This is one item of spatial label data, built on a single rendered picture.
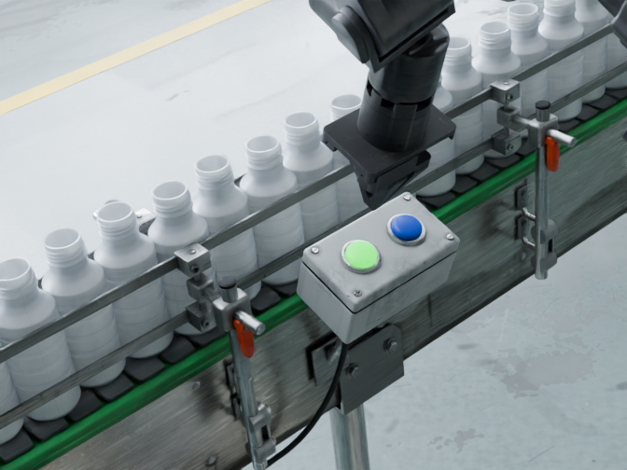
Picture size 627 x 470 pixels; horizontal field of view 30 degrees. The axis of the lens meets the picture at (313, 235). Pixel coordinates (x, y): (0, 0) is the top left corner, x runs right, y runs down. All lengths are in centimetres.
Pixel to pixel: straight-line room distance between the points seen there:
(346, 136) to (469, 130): 44
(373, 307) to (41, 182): 257
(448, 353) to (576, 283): 40
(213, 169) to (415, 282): 24
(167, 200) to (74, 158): 256
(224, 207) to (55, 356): 23
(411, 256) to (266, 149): 21
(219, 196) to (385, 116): 29
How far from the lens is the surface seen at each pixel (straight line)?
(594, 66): 156
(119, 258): 114
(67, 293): 112
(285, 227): 123
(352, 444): 151
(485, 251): 146
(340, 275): 110
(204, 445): 127
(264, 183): 121
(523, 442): 250
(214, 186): 118
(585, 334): 277
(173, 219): 115
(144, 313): 118
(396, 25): 85
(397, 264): 112
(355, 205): 130
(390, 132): 96
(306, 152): 124
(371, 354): 138
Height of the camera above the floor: 176
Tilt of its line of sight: 34 degrees down
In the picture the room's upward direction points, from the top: 7 degrees counter-clockwise
